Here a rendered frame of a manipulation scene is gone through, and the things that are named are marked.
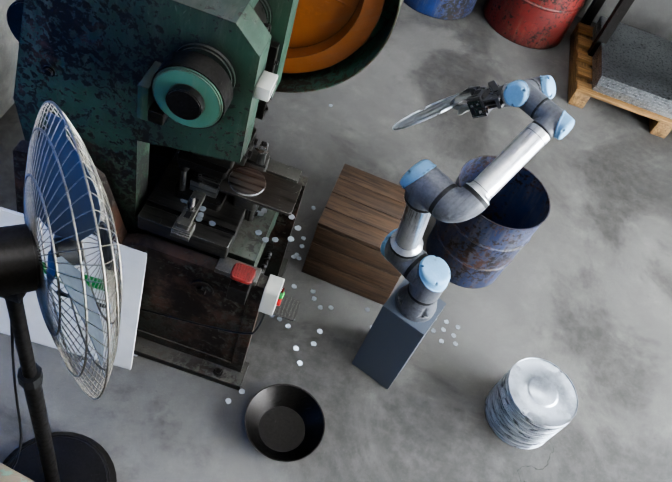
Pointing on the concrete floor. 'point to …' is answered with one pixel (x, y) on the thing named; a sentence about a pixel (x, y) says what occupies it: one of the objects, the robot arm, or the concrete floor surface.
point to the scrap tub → (490, 227)
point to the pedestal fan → (20, 259)
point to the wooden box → (357, 235)
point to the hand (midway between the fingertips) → (454, 103)
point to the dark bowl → (284, 422)
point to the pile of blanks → (514, 420)
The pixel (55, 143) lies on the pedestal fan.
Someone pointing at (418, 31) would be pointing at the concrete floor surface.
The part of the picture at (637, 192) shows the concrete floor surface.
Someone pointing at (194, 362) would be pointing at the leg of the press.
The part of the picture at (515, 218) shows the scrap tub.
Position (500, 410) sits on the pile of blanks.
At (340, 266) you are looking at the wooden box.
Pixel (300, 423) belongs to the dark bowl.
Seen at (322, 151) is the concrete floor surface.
